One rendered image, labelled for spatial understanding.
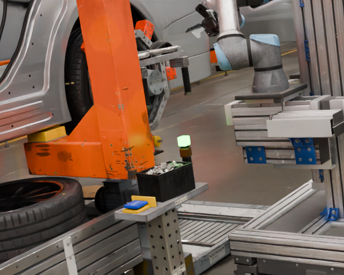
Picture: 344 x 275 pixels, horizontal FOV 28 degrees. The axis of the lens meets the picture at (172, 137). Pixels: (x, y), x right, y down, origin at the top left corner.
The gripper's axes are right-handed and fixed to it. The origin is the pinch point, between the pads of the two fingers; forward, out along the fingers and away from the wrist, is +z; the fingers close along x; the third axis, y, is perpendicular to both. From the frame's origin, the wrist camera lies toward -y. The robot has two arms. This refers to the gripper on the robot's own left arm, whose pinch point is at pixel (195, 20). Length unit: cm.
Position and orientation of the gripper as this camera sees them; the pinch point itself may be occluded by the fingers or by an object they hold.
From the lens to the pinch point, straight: 309.9
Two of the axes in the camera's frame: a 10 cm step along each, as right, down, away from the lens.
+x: -6.1, 5.3, 5.9
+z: -6.0, 1.7, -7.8
